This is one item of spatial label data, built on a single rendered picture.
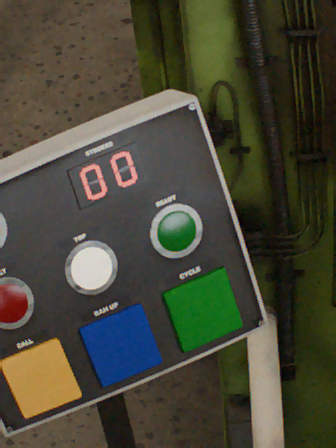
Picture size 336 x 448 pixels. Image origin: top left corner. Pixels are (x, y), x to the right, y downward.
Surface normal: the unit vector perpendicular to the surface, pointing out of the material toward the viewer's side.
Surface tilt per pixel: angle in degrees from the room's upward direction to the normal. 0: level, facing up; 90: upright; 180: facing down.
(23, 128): 0
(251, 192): 90
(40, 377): 60
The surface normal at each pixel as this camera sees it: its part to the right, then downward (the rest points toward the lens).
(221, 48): 0.03, 0.73
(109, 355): 0.34, 0.20
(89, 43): -0.10, -0.68
